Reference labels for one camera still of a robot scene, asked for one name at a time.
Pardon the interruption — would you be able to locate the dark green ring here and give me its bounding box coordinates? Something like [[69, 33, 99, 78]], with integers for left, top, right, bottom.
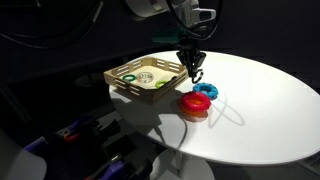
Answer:
[[121, 73, 137, 83]]

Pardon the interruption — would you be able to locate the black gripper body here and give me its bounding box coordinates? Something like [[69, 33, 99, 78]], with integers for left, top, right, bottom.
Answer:
[[176, 46, 206, 71]]

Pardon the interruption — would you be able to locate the wooden slatted tray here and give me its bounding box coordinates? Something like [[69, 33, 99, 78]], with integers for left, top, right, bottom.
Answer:
[[104, 57, 188, 104]]

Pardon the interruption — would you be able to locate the orange ring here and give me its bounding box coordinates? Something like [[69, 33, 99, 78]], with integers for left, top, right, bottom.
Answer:
[[179, 107, 210, 123]]

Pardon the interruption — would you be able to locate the white table pedestal base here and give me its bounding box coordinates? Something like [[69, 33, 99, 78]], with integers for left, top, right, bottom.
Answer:
[[150, 150, 215, 180]]

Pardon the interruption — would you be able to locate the small white and black ring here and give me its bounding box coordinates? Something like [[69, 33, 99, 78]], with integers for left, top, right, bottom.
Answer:
[[191, 68, 205, 84]]

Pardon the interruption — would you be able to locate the lime green ring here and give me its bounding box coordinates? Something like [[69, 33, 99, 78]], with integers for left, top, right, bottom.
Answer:
[[154, 79, 169, 89]]

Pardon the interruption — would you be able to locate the blue ring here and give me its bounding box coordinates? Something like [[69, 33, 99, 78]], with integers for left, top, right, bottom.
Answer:
[[192, 82, 219, 100]]

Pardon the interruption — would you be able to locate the red ring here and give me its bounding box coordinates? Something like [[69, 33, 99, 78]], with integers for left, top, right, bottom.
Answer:
[[180, 91, 212, 113]]

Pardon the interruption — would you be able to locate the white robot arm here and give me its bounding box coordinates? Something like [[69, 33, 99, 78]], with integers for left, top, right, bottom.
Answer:
[[120, 0, 222, 83]]

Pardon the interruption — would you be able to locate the clear ring with beads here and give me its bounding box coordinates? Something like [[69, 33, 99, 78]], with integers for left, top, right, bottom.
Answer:
[[136, 71, 155, 84]]

